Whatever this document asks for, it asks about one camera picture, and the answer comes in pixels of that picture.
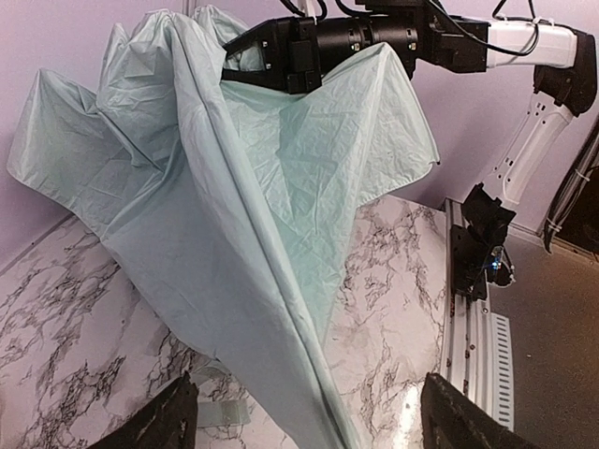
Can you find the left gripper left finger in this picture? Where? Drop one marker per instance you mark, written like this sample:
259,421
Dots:
167,421

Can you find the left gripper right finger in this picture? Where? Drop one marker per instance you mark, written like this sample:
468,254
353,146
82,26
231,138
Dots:
451,420

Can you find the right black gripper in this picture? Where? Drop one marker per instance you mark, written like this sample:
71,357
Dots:
289,52

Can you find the mint green folding umbrella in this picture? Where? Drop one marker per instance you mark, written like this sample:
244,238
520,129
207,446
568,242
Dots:
229,206

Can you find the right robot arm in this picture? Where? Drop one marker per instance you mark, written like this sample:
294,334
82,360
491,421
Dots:
564,87

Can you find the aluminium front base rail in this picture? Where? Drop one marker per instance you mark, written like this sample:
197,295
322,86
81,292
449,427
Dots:
477,348

